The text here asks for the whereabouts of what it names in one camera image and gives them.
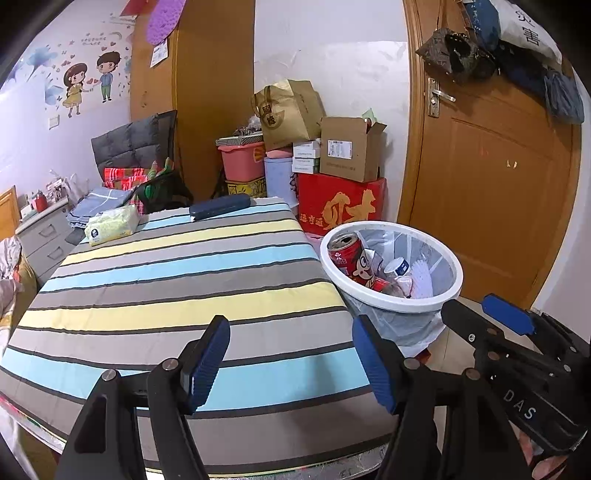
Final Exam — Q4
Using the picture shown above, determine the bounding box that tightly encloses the red plaid bag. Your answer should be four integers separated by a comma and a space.
104, 159, 176, 191

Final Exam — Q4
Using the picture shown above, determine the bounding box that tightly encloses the purple hanging mat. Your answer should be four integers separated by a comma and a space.
147, 0, 187, 43

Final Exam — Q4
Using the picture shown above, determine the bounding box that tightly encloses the wooden wardrobe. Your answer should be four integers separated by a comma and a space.
130, 0, 256, 201

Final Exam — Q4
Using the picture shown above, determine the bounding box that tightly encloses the open cardboard box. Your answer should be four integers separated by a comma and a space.
320, 116, 387, 183

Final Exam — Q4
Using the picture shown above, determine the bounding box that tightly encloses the clear plastic bin liner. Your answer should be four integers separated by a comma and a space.
344, 228, 455, 347

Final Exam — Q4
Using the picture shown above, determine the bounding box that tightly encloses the wooden door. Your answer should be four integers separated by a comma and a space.
397, 0, 583, 310

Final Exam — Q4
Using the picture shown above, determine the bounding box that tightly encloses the blue patterned hanging bag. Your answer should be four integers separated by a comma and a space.
463, 0, 502, 51

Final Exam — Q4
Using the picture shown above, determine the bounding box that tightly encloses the yellow patterned box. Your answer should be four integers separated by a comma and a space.
225, 178, 267, 198

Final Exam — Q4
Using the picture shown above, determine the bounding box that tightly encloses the black bag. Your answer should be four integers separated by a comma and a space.
134, 173, 195, 214

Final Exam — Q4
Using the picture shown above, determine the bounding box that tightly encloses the brown paper gift bag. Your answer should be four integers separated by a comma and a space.
252, 79, 326, 151

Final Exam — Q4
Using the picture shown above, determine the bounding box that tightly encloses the yellow-green tissue pack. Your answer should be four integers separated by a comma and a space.
84, 204, 140, 247

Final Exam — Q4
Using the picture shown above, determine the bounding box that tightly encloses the folded blue cloth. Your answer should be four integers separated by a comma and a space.
66, 188, 134, 229

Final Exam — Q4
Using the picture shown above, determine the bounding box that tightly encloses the white pill bottle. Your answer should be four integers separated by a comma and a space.
383, 257, 411, 278

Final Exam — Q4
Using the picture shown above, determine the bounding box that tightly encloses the patterned flat box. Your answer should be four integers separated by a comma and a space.
216, 122, 264, 147

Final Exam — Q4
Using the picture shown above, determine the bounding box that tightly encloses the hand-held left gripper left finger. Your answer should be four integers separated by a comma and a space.
55, 315, 232, 480

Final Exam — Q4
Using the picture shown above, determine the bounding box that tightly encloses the grey quilted chair cushion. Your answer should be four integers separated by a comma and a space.
91, 111, 177, 171

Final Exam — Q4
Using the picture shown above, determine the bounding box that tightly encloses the dark blue glasses case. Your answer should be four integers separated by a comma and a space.
189, 194, 253, 222

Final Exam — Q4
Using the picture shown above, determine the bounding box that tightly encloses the red box gold print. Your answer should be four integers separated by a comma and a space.
297, 174, 387, 232

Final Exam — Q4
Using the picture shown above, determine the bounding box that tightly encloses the striped tablecloth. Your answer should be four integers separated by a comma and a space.
0, 196, 402, 476

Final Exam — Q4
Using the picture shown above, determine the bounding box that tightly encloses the pink storage box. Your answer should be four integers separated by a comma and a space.
217, 141, 267, 183

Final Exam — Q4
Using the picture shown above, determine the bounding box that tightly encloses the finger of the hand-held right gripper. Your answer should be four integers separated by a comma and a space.
481, 294, 591, 361
441, 300, 555, 374

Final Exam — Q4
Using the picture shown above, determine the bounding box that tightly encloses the red cartoon face can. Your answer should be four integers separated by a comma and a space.
327, 232, 377, 289

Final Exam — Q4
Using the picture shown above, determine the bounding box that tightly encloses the white trash bin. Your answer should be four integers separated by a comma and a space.
320, 220, 464, 347

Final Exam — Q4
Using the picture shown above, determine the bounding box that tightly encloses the silver door handle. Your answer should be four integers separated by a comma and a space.
427, 78, 456, 117

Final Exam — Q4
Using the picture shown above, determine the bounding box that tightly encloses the white printed hanging bag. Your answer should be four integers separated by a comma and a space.
489, 0, 564, 65

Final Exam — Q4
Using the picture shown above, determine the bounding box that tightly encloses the grey-blue denim bag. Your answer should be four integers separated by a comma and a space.
544, 69, 585, 125

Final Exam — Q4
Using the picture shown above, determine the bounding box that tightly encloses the person's right hand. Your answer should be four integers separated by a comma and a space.
518, 429, 568, 480

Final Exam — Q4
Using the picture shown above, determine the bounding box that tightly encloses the cartoon couple wall sticker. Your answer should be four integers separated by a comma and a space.
9, 14, 132, 118

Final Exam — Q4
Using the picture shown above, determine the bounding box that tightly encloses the light blue cylindrical container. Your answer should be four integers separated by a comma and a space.
264, 157, 298, 206

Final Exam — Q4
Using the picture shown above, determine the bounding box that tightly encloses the grey nightstand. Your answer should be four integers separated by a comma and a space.
16, 203, 77, 284

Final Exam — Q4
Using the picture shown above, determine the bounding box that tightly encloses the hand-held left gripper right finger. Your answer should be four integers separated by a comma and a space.
352, 315, 532, 480

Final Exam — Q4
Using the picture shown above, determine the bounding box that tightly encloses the navy hanging bag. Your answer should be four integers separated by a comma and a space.
496, 41, 555, 100

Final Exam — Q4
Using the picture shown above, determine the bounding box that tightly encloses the brown hanging bag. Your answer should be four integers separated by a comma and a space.
416, 28, 497, 84

